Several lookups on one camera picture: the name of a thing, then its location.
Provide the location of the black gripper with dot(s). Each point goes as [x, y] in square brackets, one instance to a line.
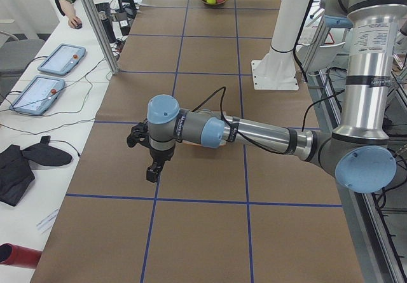
[161, 154]

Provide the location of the grey square plate orange rim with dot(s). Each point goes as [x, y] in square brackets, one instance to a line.
[205, 128]

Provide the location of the brown paper table mat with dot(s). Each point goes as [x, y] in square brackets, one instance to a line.
[232, 214]

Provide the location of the black water bottle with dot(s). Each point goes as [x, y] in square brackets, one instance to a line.
[107, 27]

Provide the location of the black cloth bundle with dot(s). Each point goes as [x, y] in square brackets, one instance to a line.
[16, 173]

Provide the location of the near blue teach pendant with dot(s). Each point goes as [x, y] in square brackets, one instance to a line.
[38, 95]

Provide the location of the blue teach pendant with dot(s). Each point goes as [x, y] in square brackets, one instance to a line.
[62, 60]
[38, 95]

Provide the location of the far blue teach pendant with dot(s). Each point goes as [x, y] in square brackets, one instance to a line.
[62, 60]

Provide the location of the red cylinder tube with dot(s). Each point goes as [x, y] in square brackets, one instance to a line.
[18, 256]

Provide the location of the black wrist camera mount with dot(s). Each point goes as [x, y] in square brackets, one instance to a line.
[139, 135]

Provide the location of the white camera pole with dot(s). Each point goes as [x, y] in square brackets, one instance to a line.
[276, 70]

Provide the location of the aluminium frame post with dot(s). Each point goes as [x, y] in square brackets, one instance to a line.
[100, 34]

